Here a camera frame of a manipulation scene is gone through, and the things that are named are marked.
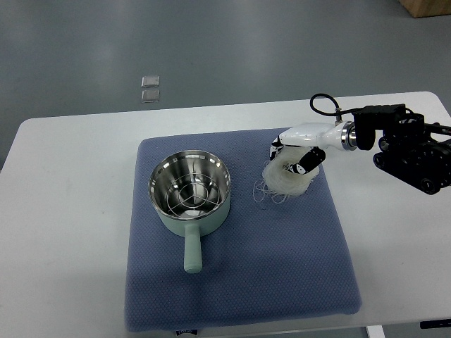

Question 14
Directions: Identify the upper metal floor plate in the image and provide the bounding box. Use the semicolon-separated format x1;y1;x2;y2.
141;75;160;88

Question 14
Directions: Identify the mint green steel pot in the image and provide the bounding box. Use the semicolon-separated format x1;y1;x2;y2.
149;150;231;274

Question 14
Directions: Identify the brown cardboard box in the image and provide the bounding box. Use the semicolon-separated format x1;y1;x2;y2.
399;0;450;18

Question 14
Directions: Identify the dark label under table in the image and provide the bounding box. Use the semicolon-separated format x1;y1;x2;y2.
175;329;198;336

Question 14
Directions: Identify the blue woven mat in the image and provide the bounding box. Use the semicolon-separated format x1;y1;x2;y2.
125;129;362;332

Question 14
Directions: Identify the white vermicelli nest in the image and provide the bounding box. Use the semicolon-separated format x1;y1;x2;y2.
253;146;320;204

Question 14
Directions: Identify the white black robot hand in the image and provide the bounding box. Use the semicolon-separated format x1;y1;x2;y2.
269;121;357;175

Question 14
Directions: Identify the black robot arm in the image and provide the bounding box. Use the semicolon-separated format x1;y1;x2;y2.
309;93;450;195

